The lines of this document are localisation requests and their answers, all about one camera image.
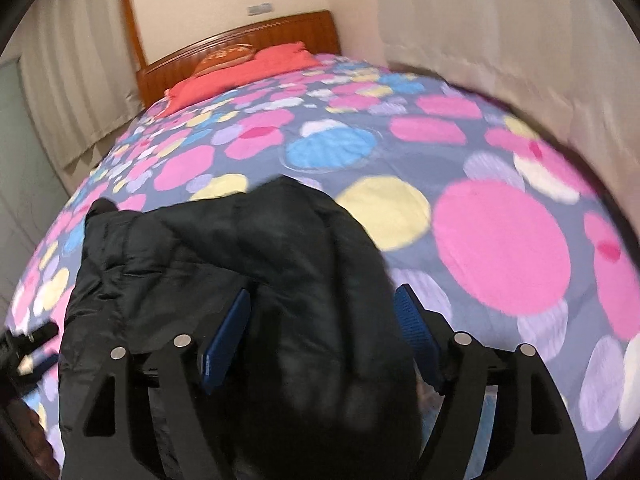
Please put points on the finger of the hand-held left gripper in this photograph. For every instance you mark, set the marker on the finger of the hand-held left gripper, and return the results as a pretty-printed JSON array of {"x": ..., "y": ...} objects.
[
  {"x": 40, "y": 333},
  {"x": 42, "y": 361}
]

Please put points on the colourful dotted bed sheet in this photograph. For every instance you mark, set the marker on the colourful dotted bed sheet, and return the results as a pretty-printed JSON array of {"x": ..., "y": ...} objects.
[{"x": 500, "y": 250}]

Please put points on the coral pink quilt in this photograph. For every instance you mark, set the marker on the coral pink quilt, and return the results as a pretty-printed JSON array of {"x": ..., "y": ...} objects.
[{"x": 280, "y": 60}]

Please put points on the orange embroidered pillow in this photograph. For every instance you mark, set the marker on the orange embroidered pillow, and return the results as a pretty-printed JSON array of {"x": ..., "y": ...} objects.
[{"x": 225, "y": 57}]

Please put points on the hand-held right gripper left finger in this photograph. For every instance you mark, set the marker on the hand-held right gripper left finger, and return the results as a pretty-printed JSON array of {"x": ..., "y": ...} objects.
[{"x": 227, "y": 337}]

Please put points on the cream striped curtain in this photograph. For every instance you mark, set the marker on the cream striped curtain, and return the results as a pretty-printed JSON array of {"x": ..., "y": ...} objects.
[
  {"x": 500, "y": 35},
  {"x": 85, "y": 60}
]

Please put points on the black puffer jacket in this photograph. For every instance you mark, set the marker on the black puffer jacket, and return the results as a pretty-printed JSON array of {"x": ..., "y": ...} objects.
[{"x": 250, "y": 260}]

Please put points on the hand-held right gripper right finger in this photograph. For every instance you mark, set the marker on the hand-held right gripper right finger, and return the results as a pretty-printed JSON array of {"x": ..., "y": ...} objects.
[{"x": 417, "y": 332}]

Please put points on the wooden bed headboard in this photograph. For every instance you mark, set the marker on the wooden bed headboard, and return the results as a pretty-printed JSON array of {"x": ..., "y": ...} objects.
[{"x": 280, "y": 30}]

